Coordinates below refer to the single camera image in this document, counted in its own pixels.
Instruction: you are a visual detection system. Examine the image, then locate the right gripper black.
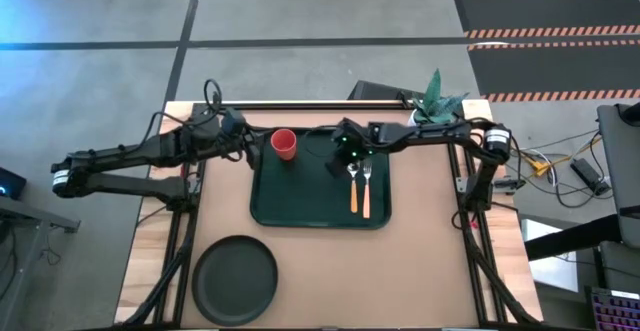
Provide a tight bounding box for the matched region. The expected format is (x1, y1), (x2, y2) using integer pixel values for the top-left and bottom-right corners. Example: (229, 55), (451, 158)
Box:
(324, 122), (384, 179)

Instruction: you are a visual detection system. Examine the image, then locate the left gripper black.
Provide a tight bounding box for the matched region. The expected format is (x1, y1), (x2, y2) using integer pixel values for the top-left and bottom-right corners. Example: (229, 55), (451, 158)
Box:
(219, 133), (262, 170)

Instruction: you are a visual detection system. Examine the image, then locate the spoon with orange handle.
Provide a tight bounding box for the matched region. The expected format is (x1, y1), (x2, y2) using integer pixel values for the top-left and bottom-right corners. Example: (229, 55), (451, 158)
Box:
(347, 160), (361, 215)

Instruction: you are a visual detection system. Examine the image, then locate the red plastic cup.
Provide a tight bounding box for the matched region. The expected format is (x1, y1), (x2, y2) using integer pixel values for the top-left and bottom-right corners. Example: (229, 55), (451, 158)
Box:
(270, 128), (298, 162)

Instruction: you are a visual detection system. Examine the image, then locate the fork with orange handle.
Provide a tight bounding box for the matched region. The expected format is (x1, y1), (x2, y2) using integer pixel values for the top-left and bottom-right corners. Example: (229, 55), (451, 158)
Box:
(361, 158), (374, 220)

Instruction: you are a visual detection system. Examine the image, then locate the dark green plastic tray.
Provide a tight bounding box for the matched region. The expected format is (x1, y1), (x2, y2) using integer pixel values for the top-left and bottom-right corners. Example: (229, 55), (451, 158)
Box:
(248, 126), (393, 231)

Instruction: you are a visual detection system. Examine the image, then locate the black round plate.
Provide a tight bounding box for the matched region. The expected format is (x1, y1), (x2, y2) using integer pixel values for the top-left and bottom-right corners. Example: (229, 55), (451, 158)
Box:
(191, 234), (279, 328)

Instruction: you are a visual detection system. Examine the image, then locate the black computer monitor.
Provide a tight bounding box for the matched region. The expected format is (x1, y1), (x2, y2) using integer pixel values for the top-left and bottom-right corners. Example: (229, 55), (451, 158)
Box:
(347, 79), (426, 103)

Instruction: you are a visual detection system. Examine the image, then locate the tan table mat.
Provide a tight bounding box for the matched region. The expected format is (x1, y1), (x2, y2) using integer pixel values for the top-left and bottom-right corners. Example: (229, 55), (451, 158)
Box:
(179, 108), (482, 329)

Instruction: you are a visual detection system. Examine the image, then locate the green plant in white pot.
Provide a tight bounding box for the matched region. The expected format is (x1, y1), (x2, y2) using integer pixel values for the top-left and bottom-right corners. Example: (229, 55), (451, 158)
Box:
(409, 68), (471, 125)

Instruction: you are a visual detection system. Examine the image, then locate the grey metal desk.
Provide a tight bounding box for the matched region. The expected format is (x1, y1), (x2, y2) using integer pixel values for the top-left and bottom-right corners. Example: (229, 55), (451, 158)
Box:
(0, 195), (81, 331)

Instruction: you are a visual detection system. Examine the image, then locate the black mat with orange stripes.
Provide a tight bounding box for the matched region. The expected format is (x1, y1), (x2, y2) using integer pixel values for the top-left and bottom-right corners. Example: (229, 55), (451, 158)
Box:
(467, 39), (640, 103)
(452, 0), (640, 40)

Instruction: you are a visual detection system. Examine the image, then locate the white box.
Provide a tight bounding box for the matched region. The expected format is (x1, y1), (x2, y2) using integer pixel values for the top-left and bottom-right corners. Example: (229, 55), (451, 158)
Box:
(519, 219), (580, 293)

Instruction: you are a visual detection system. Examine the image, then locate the black device with blue light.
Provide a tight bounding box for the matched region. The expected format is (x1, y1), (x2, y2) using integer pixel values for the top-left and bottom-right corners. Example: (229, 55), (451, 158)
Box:
(0, 166), (28, 201)

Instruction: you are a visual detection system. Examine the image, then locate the black desk beam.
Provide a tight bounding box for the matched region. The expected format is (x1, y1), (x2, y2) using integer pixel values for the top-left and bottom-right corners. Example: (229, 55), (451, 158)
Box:
(524, 214), (624, 262)

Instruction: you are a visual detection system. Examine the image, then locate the black power adapter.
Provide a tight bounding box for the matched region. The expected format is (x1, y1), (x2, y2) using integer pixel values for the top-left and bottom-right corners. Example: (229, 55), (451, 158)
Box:
(570, 157), (612, 196)

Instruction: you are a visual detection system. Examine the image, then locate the grey flat panel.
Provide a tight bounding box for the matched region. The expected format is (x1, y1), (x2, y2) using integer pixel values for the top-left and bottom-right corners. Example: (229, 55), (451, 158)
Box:
(596, 101), (640, 250)

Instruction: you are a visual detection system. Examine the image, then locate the backlit keyboard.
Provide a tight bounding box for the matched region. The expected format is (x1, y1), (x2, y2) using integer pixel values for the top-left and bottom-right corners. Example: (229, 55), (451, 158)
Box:
(584, 285), (640, 331)

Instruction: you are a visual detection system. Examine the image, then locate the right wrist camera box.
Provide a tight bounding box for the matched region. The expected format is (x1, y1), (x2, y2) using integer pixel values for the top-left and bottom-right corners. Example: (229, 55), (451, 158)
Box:
(332, 118), (362, 148)

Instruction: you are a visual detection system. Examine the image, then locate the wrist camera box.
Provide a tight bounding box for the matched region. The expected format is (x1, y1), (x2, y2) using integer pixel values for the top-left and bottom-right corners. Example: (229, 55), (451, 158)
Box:
(222, 109), (247, 136)
(332, 118), (362, 148)

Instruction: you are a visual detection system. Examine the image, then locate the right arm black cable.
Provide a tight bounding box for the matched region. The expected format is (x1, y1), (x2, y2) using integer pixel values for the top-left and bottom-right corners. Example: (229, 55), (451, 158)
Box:
(302, 129), (346, 160)

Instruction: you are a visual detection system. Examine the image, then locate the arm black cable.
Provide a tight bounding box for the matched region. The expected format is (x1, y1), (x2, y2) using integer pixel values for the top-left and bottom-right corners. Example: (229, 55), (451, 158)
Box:
(302, 129), (346, 160)
(144, 78), (226, 137)

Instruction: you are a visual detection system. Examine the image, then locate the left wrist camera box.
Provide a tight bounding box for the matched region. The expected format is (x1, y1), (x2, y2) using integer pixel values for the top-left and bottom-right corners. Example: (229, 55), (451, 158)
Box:
(222, 109), (247, 136)

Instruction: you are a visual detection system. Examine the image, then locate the black aluminium rig frame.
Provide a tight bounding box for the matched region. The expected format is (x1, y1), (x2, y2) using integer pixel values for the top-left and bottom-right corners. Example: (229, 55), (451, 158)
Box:
(114, 90), (544, 331)

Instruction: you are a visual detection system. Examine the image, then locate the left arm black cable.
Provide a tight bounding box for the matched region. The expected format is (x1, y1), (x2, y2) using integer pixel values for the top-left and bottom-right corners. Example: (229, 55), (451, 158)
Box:
(144, 78), (226, 137)

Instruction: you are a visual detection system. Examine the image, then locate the grey metal bracket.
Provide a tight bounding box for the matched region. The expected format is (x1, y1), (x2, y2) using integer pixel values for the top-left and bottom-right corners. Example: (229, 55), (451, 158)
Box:
(492, 178), (527, 196)

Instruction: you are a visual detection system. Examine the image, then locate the yellow floor cable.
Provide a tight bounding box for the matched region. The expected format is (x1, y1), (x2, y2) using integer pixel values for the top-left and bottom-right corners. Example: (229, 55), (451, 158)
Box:
(514, 133), (604, 178)

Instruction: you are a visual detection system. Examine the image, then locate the black floor cable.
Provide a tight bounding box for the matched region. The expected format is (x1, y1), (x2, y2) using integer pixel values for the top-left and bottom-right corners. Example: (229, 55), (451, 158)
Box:
(514, 129), (619, 210)

